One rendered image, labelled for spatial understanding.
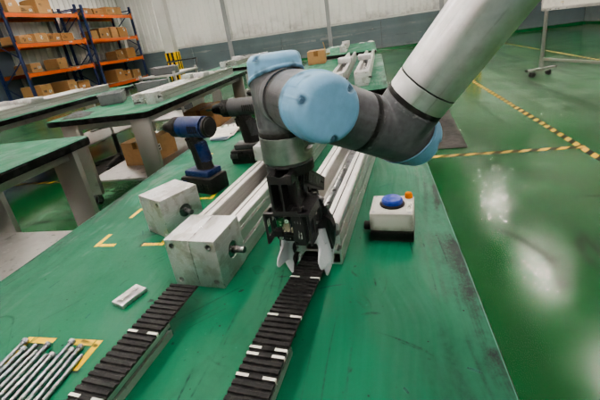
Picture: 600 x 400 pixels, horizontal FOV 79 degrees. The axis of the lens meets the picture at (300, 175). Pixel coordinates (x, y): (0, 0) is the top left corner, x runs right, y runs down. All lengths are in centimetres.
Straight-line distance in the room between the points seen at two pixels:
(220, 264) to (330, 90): 39
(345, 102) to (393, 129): 9
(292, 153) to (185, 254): 28
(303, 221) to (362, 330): 17
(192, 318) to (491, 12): 57
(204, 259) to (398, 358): 34
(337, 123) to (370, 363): 30
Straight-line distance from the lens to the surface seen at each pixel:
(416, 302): 60
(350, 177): 80
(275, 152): 50
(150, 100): 332
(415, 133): 46
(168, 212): 87
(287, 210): 52
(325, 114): 38
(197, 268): 68
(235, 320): 61
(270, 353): 50
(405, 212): 70
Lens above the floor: 117
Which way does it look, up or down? 21 degrees down
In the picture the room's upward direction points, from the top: 8 degrees counter-clockwise
